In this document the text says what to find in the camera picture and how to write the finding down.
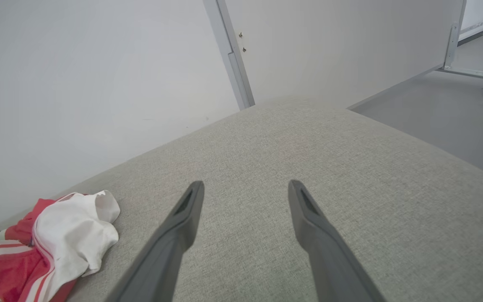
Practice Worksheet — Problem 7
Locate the grey aluminium partition post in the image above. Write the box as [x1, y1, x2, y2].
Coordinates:
[203, 0, 255, 111]

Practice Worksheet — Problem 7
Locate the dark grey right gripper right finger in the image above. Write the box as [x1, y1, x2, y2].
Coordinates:
[288, 180, 387, 302]

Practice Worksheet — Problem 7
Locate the red and white striped garment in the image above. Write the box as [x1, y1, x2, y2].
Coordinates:
[0, 190, 121, 302]

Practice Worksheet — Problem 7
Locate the metal partition stand foot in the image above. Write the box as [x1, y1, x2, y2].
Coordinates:
[436, 0, 483, 82]

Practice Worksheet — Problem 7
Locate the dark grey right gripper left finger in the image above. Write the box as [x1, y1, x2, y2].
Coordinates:
[106, 181, 205, 302]

